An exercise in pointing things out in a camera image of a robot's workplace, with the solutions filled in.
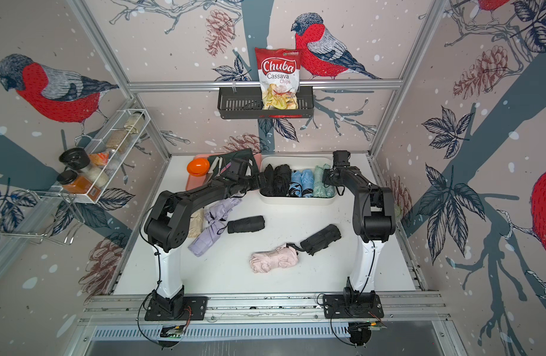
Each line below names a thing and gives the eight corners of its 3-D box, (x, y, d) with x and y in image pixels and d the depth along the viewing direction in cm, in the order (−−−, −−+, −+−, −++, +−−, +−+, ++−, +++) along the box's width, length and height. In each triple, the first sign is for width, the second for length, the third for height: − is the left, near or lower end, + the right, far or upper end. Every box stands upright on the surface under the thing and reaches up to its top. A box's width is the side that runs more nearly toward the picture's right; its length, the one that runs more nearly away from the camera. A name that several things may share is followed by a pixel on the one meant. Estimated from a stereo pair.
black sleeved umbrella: (295, 263, 84) (296, 259, 81) (287, 247, 88) (288, 243, 85) (341, 240, 90) (344, 236, 87) (332, 226, 94) (334, 222, 91)
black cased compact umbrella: (229, 236, 92) (227, 233, 89) (228, 225, 95) (226, 221, 93) (265, 228, 94) (265, 225, 91) (263, 217, 97) (263, 214, 95)
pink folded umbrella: (252, 277, 81) (251, 273, 78) (249, 258, 86) (248, 253, 82) (299, 265, 84) (299, 261, 80) (294, 247, 88) (294, 243, 85)
